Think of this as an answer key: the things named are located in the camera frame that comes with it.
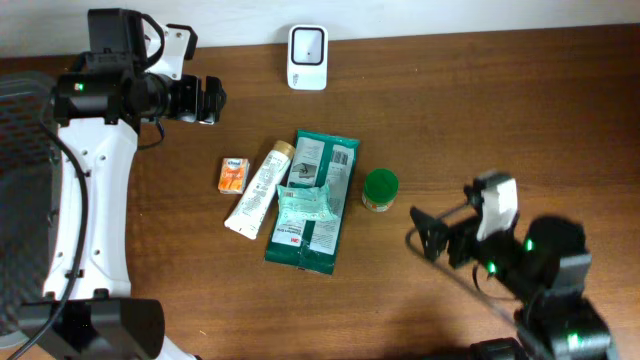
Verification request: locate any green lid jar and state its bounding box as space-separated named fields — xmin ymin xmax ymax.
xmin=362 ymin=168 xmax=399 ymax=212

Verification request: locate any small orange tissue pack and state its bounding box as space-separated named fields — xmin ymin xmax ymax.
xmin=218 ymin=158 xmax=250 ymax=194

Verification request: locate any green white 3M package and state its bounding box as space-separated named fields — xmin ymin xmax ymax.
xmin=265 ymin=130 xmax=360 ymax=275

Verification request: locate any white tube gold cap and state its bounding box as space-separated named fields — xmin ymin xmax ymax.
xmin=224 ymin=140 xmax=295 ymax=240

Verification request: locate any mint green wipes pack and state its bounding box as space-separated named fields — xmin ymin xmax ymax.
xmin=277 ymin=184 xmax=338 ymax=222

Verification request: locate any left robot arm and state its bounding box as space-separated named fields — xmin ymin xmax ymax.
xmin=18 ymin=8 xmax=227 ymax=359

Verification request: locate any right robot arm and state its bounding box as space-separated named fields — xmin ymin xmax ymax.
xmin=407 ymin=172 xmax=619 ymax=359

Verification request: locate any white barcode scanner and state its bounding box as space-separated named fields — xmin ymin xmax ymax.
xmin=287 ymin=24 xmax=328 ymax=91

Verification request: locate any grey plastic basket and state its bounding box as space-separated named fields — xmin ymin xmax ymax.
xmin=1 ymin=71 xmax=55 ymax=349

